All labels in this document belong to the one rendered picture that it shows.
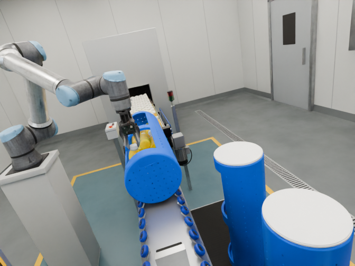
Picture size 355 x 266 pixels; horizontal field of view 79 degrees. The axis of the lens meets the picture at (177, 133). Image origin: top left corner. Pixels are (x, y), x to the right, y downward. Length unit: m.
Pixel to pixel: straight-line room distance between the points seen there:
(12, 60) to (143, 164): 0.80
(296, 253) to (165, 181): 0.60
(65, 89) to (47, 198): 1.04
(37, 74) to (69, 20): 5.05
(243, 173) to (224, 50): 5.60
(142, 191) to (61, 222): 0.97
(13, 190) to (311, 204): 1.74
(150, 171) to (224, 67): 5.75
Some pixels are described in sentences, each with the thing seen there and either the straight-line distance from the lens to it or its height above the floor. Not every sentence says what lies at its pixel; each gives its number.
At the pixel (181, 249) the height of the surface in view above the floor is 1.08.
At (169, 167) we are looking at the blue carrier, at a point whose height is 1.14.
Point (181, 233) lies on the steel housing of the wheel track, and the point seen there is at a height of 0.93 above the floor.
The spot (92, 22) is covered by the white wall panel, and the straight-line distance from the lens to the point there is 6.10.
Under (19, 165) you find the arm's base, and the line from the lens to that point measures 1.83.
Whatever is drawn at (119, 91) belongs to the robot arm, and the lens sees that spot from 0.98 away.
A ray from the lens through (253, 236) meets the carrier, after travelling 1.53.
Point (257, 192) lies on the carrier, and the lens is 1.33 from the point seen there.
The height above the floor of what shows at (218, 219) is 0.15.
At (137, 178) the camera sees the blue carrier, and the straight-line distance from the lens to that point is 1.07.
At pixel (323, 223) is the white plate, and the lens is 0.91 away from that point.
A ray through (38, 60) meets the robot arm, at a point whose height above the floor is 1.75.
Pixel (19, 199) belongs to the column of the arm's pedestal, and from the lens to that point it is 1.90.
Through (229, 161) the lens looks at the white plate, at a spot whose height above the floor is 1.04.
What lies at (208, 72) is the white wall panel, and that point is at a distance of 6.44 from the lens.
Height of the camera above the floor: 1.66
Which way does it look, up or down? 21 degrees down
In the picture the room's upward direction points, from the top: 12 degrees counter-clockwise
